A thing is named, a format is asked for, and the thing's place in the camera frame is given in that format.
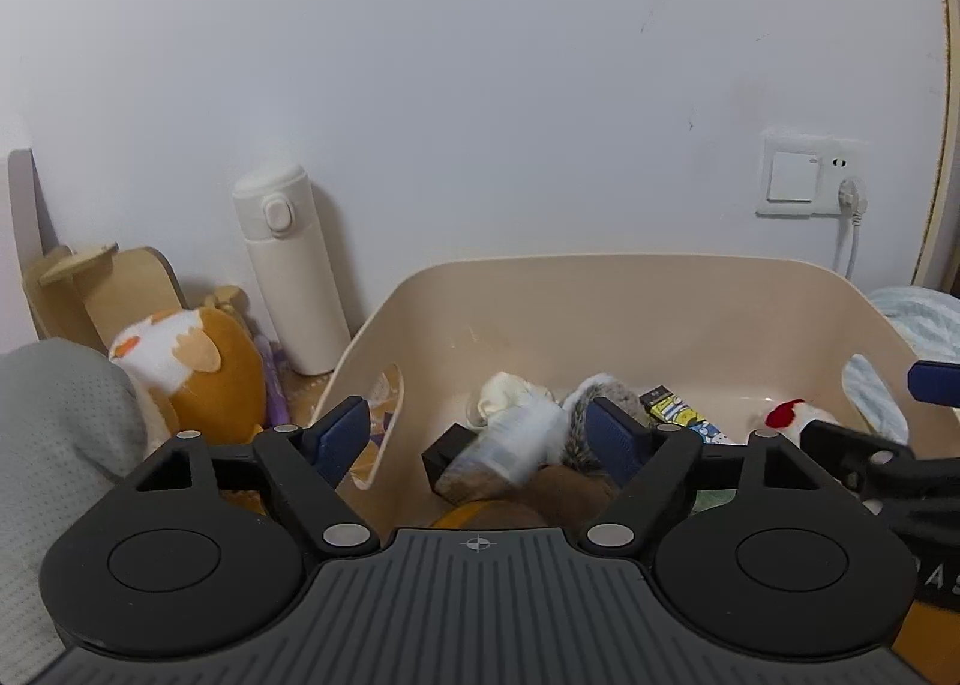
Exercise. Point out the grey furry plush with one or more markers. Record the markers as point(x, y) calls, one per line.
point(574, 486)

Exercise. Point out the white bear plush red outfit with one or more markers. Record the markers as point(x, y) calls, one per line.
point(814, 415)

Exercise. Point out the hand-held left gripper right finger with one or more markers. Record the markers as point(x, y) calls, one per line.
point(611, 441)

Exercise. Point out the white thermos bottle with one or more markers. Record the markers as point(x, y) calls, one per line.
point(289, 280)

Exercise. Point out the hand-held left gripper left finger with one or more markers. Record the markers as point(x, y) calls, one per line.
point(341, 430)

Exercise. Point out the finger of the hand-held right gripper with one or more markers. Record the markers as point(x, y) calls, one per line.
point(885, 464)
point(934, 381)

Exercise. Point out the cream scrunchie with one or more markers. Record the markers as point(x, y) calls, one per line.
point(502, 388)

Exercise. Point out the beige plastic container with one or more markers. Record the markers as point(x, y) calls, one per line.
point(600, 325)

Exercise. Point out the wooden stand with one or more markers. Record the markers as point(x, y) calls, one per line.
point(120, 287)

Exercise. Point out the small black box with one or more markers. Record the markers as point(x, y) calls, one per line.
point(450, 452)

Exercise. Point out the grey turtle shell cushion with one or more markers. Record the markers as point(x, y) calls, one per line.
point(60, 467)

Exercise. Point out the blue striped blanket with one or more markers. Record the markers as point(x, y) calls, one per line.
point(922, 325)

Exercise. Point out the long cartoon printed box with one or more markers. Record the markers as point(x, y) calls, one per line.
point(675, 415)

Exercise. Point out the orange and white plush toy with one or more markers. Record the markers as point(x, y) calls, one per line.
point(217, 385)

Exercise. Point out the white wall switch socket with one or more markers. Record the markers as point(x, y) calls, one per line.
point(787, 178)

